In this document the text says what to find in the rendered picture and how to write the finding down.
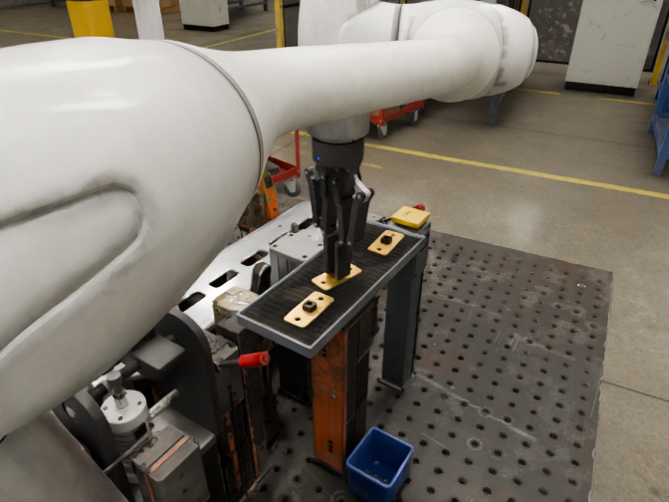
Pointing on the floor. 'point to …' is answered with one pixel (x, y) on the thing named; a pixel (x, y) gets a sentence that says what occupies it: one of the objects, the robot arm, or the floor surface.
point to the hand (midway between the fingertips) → (337, 255)
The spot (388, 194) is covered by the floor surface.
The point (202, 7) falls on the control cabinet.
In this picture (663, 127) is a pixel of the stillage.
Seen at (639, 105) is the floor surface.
